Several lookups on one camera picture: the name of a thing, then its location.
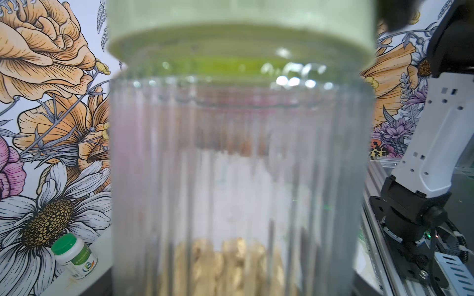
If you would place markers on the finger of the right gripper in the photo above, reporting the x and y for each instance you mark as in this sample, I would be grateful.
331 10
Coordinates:
394 15

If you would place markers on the green-lid peanut jar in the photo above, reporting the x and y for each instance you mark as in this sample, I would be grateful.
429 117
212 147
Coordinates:
239 145

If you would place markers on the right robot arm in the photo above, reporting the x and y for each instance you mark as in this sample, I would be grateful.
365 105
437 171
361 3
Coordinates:
419 186

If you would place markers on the small green-cap white bottle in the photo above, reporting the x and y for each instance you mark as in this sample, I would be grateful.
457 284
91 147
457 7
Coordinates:
74 255

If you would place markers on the aluminium front rail frame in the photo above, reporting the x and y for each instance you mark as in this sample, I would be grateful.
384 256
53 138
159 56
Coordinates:
378 171

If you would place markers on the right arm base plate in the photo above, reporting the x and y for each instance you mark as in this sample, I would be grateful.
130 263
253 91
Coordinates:
413 257

